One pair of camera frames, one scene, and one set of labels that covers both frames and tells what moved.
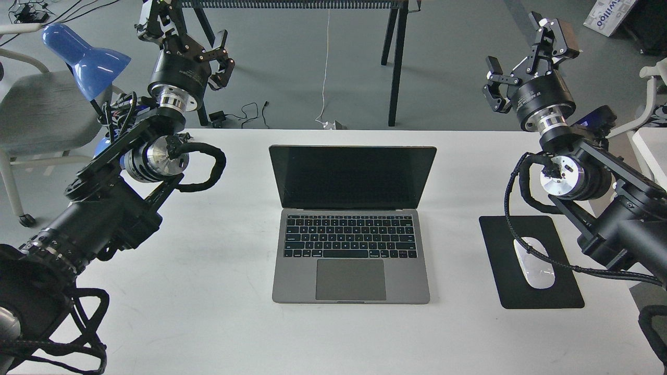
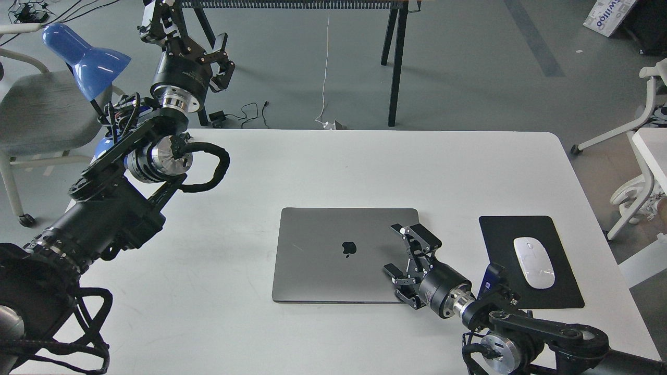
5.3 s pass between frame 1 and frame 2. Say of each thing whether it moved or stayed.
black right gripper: moved
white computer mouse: stayed
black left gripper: stayed
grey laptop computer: moved
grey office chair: stayed
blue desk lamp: stayed
